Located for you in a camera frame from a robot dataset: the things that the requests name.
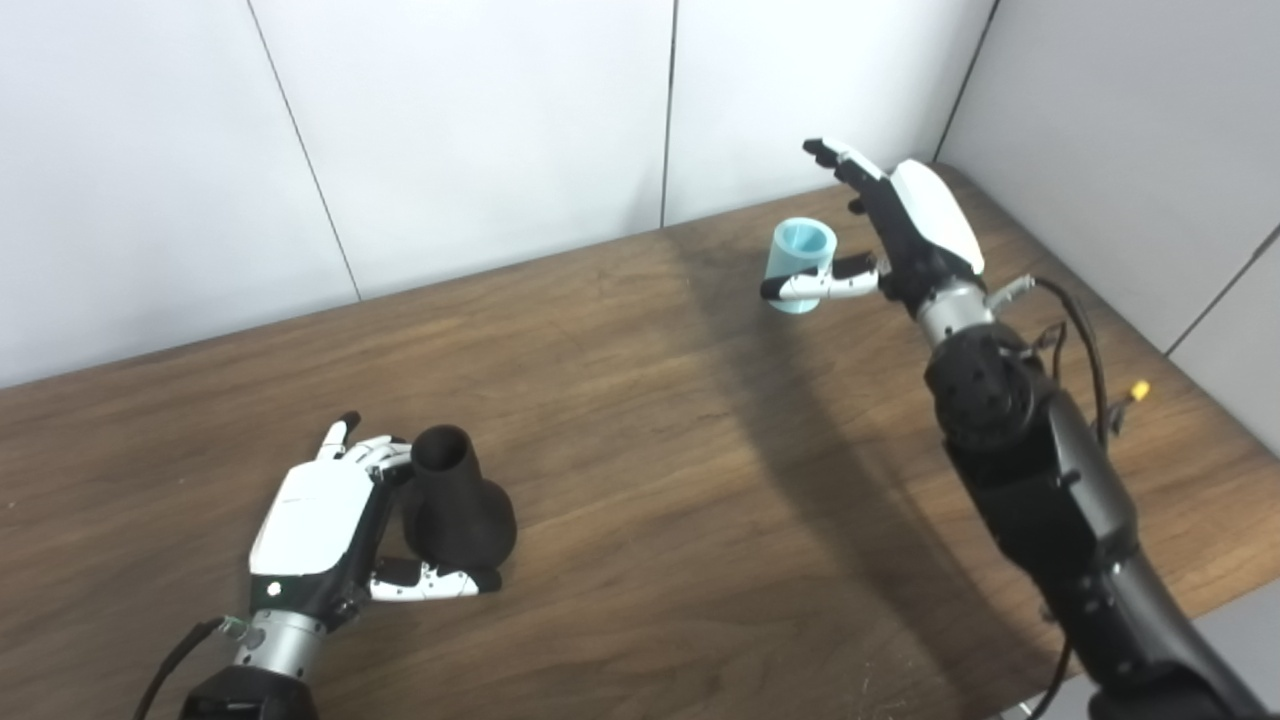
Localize white and black left hand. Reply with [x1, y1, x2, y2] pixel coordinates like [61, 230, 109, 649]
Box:
[246, 411, 502, 634]

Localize white and black right hand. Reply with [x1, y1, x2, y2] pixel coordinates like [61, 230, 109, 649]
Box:
[759, 137, 987, 321]

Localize light-blue hose piece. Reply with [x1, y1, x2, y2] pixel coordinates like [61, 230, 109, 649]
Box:
[765, 217, 839, 316]

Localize black funnel-shaped nozzle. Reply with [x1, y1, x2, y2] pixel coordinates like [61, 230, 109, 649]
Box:
[400, 425, 519, 570]

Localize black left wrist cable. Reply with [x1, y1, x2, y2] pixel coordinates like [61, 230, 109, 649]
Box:
[132, 617, 251, 720]

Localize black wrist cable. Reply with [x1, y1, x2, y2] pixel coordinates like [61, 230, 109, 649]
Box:
[984, 275, 1113, 448]
[132, 617, 251, 720]

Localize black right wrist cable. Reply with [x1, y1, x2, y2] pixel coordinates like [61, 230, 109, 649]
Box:
[984, 275, 1113, 448]

